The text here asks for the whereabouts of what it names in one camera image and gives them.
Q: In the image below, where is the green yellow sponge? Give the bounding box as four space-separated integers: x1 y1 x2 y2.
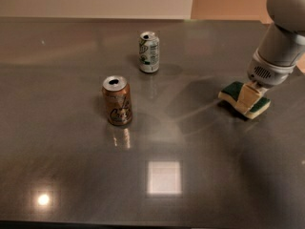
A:
218 81 271 119

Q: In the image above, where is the orange soda can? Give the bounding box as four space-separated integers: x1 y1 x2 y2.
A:
102 75 132 126

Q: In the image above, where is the white green soda can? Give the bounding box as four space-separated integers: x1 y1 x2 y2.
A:
139 31 159 73

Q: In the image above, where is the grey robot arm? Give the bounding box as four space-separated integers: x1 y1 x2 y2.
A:
236 0 305 115

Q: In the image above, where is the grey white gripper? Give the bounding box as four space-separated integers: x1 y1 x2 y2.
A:
236 51 295 115

